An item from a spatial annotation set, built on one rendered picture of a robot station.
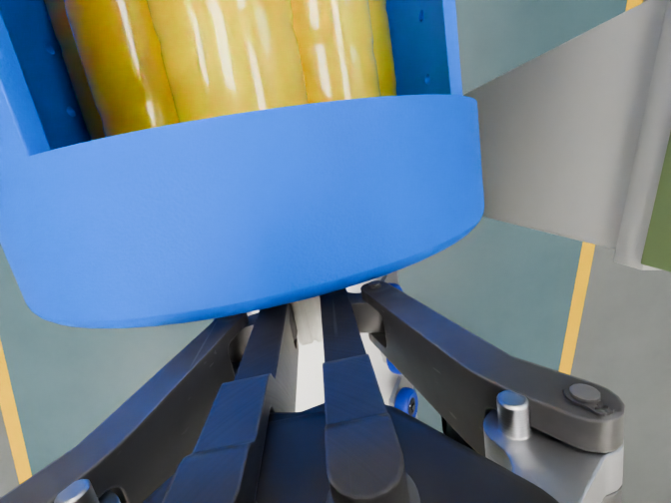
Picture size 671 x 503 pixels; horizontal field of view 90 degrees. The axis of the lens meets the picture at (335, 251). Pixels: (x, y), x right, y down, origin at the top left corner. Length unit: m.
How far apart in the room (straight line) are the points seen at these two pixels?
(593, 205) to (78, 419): 1.96
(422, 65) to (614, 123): 0.34
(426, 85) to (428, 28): 0.04
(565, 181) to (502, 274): 1.04
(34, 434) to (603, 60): 2.23
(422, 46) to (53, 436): 2.04
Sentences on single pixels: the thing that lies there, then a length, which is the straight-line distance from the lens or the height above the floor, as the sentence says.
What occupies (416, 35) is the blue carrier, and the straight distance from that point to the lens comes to 0.31.
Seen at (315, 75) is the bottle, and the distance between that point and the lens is 0.22.
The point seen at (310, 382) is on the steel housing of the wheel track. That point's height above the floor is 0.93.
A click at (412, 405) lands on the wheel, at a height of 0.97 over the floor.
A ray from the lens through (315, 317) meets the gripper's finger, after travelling 0.16.
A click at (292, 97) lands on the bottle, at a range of 0.18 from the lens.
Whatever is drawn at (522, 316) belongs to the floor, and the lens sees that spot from 1.76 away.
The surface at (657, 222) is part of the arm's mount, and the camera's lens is 0.50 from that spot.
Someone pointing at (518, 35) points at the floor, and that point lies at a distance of 1.63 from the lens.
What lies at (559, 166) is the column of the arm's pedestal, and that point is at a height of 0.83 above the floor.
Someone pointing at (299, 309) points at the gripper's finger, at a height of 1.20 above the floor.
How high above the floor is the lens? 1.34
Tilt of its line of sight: 76 degrees down
